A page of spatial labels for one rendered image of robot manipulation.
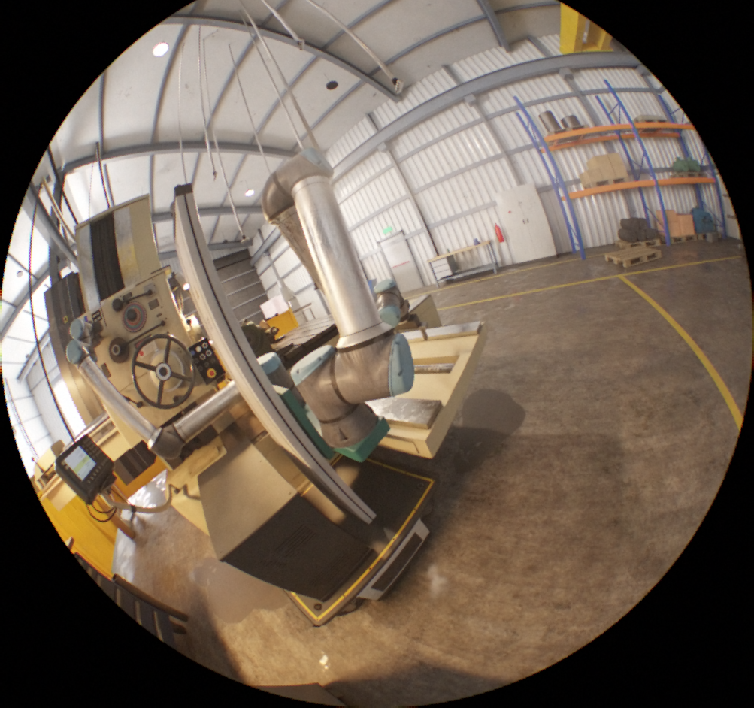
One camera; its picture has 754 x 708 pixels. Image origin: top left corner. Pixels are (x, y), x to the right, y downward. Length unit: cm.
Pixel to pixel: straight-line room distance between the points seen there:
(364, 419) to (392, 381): 21
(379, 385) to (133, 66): 802
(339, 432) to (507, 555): 101
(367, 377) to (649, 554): 151
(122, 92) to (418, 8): 739
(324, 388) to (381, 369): 17
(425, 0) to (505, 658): 902
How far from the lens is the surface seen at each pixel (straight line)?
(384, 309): 79
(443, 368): 114
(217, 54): 751
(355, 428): 66
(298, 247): 74
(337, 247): 54
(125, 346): 156
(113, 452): 205
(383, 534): 109
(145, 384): 155
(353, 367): 52
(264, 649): 175
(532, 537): 131
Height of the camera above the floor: 126
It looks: 15 degrees down
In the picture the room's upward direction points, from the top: 24 degrees counter-clockwise
